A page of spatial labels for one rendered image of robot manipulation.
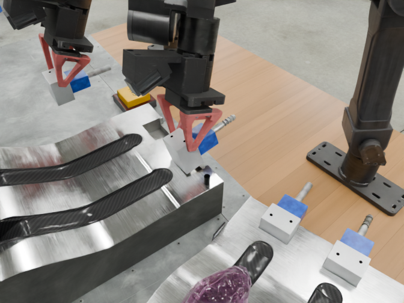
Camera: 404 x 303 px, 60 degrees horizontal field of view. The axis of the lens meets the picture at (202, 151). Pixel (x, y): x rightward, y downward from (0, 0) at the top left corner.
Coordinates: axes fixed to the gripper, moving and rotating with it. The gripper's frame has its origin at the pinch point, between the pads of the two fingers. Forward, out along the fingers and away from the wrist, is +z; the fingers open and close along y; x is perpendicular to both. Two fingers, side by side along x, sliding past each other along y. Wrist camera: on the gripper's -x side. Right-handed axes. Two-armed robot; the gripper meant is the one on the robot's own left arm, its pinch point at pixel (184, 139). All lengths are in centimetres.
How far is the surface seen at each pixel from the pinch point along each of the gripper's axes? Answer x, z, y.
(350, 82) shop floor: 187, 21, -90
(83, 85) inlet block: -8.9, -1.6, -25.9
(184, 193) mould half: -2.0, 6.9, 5.4
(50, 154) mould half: -17.7, 7.6, -15.4
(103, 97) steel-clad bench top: 0.2, 5.9, -39.6
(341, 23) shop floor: 245, -11, -152
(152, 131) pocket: 1.3, 4.4, -13.7
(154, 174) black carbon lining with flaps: -4.3, 6.5, -1.2
